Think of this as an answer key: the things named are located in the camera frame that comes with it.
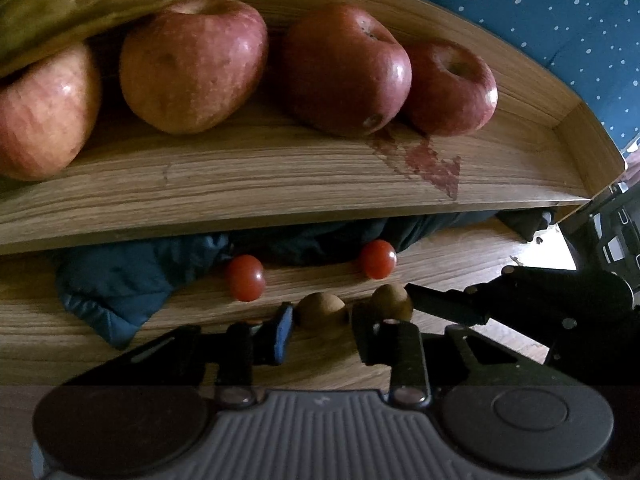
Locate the brown kiwi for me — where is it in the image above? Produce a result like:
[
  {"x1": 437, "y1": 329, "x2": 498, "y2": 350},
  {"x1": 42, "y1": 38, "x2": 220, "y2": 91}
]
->
[
  {"x1": 371, "y1": 283, "x2": 414, "y2": 322},
  {"x1": 294, "y1": 292, "x2": 349, "y2": 342}
]

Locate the dark blue cloth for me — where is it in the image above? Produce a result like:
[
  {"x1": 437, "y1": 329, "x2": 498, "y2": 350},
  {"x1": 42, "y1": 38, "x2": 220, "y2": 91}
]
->
[{"x1": 50, "y1": 210, "x2": 553, "y2": 351}]

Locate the red cherry tomato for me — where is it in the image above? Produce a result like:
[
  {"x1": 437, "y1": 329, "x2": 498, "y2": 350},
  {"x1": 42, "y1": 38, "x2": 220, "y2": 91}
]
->
[
  {"x1": 223, "y1": 254, "x2": 267, "y2": 303},
  {"x1": 356, "y1": 239, "x2": 398, "y2": 280}
]

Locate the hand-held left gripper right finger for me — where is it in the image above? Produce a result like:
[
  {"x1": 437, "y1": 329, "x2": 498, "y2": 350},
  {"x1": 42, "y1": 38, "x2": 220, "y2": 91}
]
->
[{"x1": 350, "y1": 302, "x2": 576, "y2": 407}]

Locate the wooden shelf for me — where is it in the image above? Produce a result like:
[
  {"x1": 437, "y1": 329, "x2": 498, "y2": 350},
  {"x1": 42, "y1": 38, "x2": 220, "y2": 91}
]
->
[{"x1": 0, "y1": 0, "x2": 628, "y2": 256}]

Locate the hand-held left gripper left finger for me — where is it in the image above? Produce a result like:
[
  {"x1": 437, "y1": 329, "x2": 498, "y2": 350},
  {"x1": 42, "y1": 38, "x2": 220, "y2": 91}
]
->
[{"x1": 65, "y1": 301, "x2": 296, "y2": 408}]

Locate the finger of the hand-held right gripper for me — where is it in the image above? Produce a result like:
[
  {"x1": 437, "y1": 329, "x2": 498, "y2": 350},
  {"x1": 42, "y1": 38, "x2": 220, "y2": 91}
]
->
[{"x1": 404, "y1": 264, "x2": 581, "y2": 347}]

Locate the red apple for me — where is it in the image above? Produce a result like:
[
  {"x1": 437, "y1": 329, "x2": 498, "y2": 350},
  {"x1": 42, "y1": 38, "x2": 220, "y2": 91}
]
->
[
  {"x1": 280, "y1": 2, "x2": 413, "y2": 137},
  {"x1": 0, "y1": 42, "x2": 103, "y2": 182},
  {"x1": 402, "y1": 40, "x2": 499, "y2": 137},
  {"x1": 119, "y1": 0, "x2": 269, "y2": 135}
]

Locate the black chair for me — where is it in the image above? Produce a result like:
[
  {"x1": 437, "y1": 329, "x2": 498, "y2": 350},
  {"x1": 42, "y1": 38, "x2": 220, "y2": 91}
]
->
[{"x1": 560, "y1": 180, "x2": 640, "y2": 306}]

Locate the blue dotted cloth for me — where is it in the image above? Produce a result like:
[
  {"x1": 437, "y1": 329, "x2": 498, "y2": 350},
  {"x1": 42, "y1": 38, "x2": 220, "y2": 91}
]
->
[{"x1": 405, "y1": 0, "x2": 640, "y2": 153}]

